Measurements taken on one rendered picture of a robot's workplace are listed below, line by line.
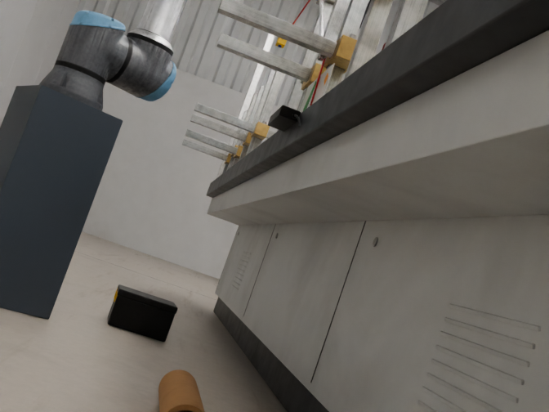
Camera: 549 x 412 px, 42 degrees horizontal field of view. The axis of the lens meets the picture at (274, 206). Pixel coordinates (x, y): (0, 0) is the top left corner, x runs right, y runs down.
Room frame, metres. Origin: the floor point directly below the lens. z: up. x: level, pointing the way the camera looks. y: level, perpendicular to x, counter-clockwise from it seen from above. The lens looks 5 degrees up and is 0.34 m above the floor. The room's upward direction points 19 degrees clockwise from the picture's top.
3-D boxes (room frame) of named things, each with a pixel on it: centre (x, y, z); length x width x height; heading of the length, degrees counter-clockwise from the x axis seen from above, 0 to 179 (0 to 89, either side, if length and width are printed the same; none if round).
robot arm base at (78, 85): (2.08, 0.66, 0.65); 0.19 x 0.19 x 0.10
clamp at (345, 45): (1.59, -0.03, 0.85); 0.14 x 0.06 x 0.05; 9
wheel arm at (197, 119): (3.05, 0.24, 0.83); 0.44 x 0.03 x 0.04; 99
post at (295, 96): (2.12, 0.05, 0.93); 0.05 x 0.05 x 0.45; 9
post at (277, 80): (2.85, 0.16, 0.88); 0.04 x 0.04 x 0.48; 9
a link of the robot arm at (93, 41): (2.08, 0.66, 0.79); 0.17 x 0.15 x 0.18; 132
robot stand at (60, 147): (2.08, 0.66, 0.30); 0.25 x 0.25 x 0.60; 35
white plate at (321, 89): (1.64, 0.00, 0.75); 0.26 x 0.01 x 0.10; 9
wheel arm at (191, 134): (3.29, 0.28, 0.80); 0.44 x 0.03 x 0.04; 99
